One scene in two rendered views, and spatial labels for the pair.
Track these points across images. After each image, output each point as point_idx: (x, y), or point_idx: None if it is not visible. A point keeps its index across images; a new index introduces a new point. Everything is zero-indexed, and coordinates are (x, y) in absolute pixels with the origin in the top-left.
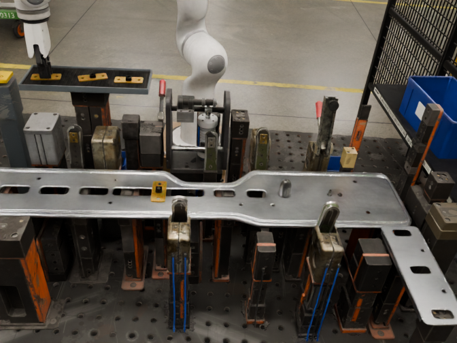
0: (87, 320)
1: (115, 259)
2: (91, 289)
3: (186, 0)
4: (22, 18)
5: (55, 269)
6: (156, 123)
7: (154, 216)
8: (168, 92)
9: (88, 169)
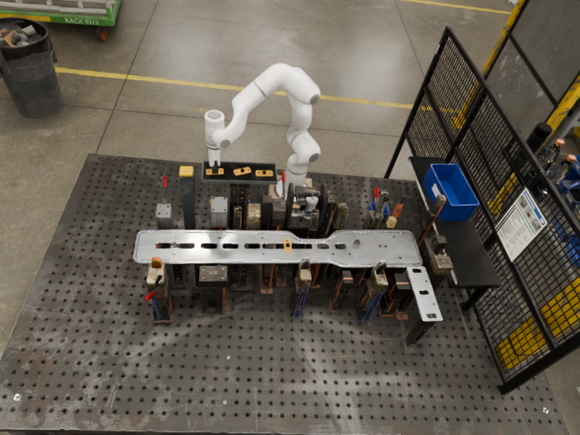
0: (246, 312)
1: (253, 274)
2: (244, 293)
3: (299, 122)
4: (210, 147)
5: None
6: (281, 200)
7: (288, 262)
8: (292, 188)
9: (245, 230)
